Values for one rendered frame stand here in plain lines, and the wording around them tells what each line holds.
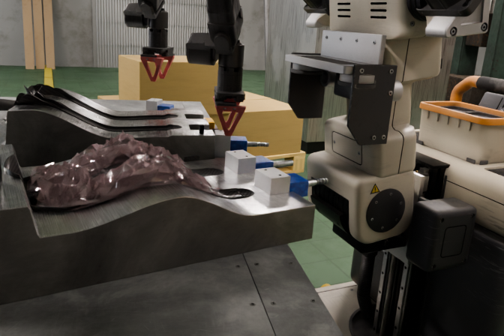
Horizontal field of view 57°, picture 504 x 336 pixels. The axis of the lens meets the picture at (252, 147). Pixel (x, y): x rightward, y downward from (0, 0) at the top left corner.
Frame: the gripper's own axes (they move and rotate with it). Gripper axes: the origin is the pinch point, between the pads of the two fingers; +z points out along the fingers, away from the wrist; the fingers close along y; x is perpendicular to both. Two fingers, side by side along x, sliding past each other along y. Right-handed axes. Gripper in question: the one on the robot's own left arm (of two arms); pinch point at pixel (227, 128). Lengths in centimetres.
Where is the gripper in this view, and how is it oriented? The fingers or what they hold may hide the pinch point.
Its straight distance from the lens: 110.9
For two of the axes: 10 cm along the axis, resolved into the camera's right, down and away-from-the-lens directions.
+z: -0.7, 9.6, 2.7
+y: 1.2, 2.8, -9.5
